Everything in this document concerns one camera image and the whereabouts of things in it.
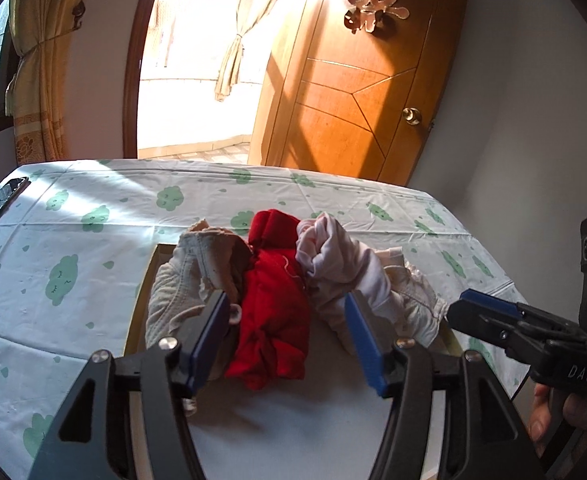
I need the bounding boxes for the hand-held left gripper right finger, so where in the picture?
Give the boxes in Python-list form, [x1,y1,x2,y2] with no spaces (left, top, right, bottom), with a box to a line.
[345,292,544,480]

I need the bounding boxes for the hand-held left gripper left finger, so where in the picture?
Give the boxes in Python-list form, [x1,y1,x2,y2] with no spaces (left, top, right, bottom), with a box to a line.
[26,289,232,480]

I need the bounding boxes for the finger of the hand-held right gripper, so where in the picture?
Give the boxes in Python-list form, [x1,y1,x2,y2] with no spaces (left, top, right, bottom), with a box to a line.
[460,288,575,334]
[445,300,550,362]

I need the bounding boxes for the beige lace-edged underwear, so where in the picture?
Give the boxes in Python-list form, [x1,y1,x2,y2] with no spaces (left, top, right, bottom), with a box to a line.
[144,217,254,418]

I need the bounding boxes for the cream white underwear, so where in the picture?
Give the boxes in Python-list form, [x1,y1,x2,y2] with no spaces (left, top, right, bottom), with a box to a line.
[373,247,449,348]

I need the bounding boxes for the red underwear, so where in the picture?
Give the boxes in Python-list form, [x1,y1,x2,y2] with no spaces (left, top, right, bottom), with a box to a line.
[223,208,310,392]

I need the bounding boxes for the pinkish white underwear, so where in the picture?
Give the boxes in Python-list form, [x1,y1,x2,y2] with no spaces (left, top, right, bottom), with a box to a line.
[295,211,394,356]

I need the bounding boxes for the cardboard box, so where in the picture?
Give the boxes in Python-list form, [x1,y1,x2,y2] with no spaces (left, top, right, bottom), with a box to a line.
[123,241,474,480]

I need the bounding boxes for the person's right hand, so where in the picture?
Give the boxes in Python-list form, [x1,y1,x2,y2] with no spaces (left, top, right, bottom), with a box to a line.
[527,383,587,455]

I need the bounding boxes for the white cloud-print tablecloth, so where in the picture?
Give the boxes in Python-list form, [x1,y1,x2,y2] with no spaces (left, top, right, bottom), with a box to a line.
[0,157,529,480]

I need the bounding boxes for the orange wooden door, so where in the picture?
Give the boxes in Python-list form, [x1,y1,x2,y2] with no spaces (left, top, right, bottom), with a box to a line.
[247,0,471,188]

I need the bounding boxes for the black smartphone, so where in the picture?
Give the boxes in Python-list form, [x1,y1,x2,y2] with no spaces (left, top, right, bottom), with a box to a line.
[0,176,31,231]

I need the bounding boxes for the yellow patterned curtain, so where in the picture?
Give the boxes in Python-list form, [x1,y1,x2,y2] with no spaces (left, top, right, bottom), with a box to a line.
[4,0,89,166]

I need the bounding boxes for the gold door decoration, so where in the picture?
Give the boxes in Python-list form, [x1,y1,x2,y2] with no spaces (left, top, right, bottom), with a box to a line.
[344,0,409,36]

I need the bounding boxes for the pale tied curtain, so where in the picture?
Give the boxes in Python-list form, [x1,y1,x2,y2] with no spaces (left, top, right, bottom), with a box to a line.
[213,0,297,103]

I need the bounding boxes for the brown door frame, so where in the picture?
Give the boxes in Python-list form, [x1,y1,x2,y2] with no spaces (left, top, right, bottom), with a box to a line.
[122,0,164,161]

